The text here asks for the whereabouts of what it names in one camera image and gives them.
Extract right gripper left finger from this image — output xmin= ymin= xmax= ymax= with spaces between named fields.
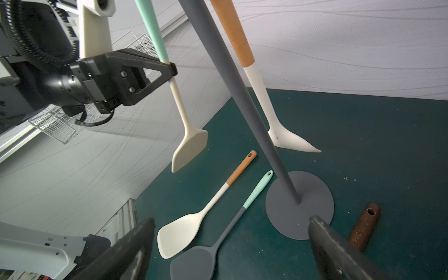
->
xmin=65 ymin=217 xmax=155 ymax=280

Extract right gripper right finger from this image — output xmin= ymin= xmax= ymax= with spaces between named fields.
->
xmin=309 ymin=216 xmax=391 ymax=280

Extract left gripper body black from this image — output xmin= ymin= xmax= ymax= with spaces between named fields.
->
xmin=70 ymin=57 xmax=121 ymax=114

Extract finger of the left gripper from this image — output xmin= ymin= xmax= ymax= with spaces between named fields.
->
xmin=104 ymin=49 xmax=178 ymax=107

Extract steel turner wood handle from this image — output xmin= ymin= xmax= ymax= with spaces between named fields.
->
xmin=348 ymin=203 xmax=380 ymax=252

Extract white spoon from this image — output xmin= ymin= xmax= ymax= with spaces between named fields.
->
xmin=211 ymin=0 xmax=321 ymax=153
xmin=157 ymin=150 xmax=257 ymax=259

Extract grey spatula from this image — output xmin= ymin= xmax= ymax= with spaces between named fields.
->
xmin=170 ymin=170 xmax=274 ymax=280

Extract cream spatula mint handle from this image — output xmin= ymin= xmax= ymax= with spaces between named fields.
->
xmin=134 ymin=0 xmax=209 ymax=174

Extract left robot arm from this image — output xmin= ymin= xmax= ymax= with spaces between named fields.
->
xmin=1 ymin=1 xmax=177 ymax=280

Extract grey utensil rack stand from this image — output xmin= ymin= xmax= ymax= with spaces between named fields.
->
xmin=177 ymin=0 xmax=335 ymax=241

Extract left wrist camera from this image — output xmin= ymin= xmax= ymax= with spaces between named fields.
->
xmin=77 ymin=0 xmax=116 ymax=59

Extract white wire basket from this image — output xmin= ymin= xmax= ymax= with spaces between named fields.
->
xmin=29 ymin=31 xmax=158 ymax=144

